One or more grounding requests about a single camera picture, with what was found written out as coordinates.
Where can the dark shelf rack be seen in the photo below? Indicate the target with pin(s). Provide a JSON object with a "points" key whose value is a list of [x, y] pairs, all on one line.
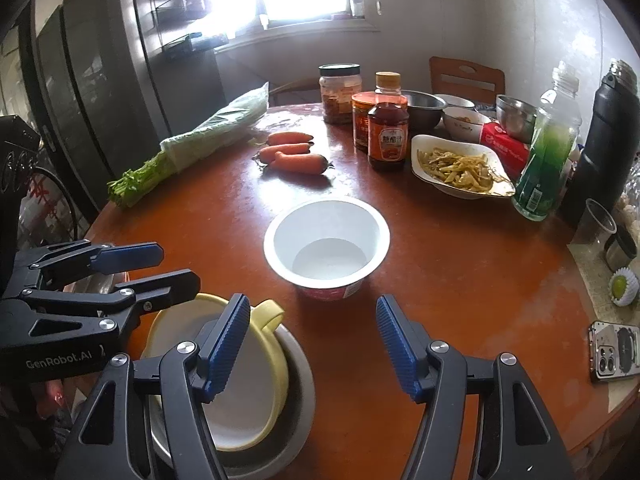
{"points": [[175, 0]]}

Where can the orange carrot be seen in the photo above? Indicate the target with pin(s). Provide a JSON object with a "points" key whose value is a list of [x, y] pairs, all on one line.
{"points": [[300, 163], [290, 138], [285, 151]]}

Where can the celery bunch in plastic bag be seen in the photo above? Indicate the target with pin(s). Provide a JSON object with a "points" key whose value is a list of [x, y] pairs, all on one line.
{"points": [[210, 130]]}

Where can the green drink bottle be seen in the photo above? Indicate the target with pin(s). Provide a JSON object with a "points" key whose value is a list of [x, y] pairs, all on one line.
{"points": [[545, 160]]}

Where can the red-label jar with red lid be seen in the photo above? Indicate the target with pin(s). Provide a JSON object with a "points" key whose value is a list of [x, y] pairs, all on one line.
{"points": [[361, 125]]}

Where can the white ceramic bowl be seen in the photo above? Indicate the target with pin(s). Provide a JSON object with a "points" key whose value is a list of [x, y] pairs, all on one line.
{"points": [[455, 101], [465, 122]]}

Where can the smartphone in clear case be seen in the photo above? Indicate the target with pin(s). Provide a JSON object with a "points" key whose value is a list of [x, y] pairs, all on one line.
{"points": [[612, 352]]}

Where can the wooden chair with cutout back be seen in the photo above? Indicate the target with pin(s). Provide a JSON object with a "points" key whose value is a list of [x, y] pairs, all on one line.
{"points": [[465, 80]]}

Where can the small steel bowl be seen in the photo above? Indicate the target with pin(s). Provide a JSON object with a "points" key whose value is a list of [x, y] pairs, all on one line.
{"points": [[517, 115]]}

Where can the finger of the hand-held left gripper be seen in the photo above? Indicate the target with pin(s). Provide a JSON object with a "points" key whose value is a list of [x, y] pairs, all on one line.
{"points": [[130, 256], [160, 290]]}

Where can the red and white paper bowl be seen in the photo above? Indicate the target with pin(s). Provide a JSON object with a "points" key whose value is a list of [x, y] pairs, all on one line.
{"points": [[325, 240]]}

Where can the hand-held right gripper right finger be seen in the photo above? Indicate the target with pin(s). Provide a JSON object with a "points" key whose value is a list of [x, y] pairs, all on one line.
{"points": [[400, 350]]}

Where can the wide steel bowl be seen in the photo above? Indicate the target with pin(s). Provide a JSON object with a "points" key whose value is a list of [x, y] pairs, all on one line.
{"points": [[295, 410]]}

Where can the clear plastic bag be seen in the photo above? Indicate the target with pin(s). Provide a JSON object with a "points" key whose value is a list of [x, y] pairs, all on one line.
{"points": [[632, 195]]}

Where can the red tissue box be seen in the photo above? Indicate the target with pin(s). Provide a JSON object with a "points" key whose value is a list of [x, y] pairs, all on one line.
{"points": [[502, 142]]}

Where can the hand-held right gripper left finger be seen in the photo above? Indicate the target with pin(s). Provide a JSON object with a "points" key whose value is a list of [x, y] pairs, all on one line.
{"points": [[227, 350]]}

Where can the clear plastic cup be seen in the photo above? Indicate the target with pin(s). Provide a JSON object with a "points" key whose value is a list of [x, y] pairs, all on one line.
{"points": [[592, 225]]}

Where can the white dish of pickled vegetables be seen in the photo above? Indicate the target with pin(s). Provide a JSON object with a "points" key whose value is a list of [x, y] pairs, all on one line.
{"points": [[460, 167]]}

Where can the clear jar with black lid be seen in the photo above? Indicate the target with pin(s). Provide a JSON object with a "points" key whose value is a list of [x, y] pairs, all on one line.
{"points": [[340, 95]]}

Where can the grey refrigerator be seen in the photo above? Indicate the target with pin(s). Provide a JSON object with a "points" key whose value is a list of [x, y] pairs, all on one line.
{"points": [[100, 85]]}

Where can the deep steel bowl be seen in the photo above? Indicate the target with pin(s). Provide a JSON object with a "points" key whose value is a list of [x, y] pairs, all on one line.
{"points": [[425, 110]]}

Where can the brown sauce bottle orange cap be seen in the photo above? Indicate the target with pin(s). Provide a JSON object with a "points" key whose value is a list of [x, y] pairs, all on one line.
{"points": [[387, 140]]}

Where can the black thermos flask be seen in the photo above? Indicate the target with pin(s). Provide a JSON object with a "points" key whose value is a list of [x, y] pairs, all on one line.
{"points": [[610, 150]]}

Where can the green fruit in foam net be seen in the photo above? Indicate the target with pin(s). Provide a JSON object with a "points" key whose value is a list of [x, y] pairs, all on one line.
{"points": [[620, 287]]}

